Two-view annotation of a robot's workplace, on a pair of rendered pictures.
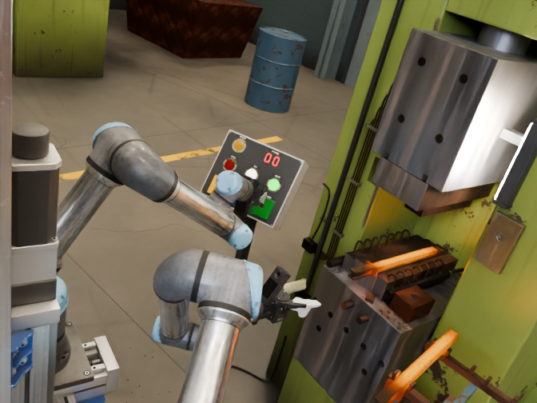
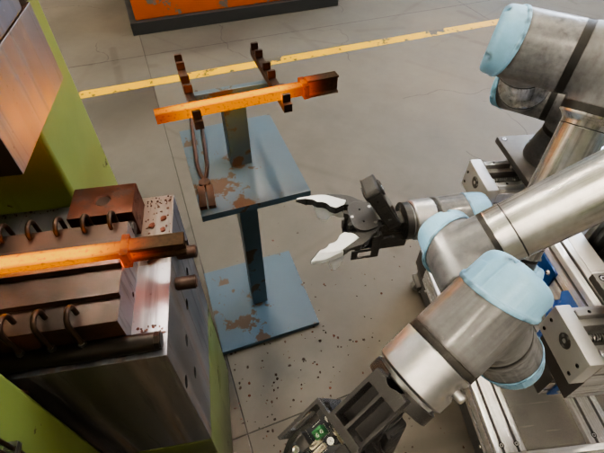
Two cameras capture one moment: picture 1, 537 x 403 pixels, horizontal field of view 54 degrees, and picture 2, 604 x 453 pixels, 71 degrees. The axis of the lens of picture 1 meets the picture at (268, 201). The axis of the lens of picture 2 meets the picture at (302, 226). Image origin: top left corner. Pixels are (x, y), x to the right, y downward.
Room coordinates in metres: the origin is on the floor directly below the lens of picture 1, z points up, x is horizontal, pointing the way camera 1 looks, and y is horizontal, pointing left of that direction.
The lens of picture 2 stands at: (1.75, 0.10, 1.55)
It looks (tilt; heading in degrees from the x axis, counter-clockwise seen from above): 48 degrees down; 213
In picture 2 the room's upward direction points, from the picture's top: straight up
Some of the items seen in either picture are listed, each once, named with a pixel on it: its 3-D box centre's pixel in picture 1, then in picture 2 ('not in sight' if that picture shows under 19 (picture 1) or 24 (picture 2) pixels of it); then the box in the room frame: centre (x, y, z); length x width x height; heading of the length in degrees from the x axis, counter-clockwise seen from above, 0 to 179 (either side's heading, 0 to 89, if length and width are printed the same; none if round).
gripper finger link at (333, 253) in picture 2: not in sight; (334, 257); (1.34, -0.10, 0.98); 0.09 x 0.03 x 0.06; 169
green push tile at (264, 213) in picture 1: (263, 207); not in sight; (1.76, 0.01, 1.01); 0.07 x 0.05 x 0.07; 68
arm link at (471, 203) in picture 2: not in sight; (457, 215); (1.13, 0.04, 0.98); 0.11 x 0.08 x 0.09; 133
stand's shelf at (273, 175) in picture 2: not in sight; (240, 161); (1.02, -0.60, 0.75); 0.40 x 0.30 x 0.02; 53
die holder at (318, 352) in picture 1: (390, 325); (65, 341); (1.67, -0.58, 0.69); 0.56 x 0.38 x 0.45; 133
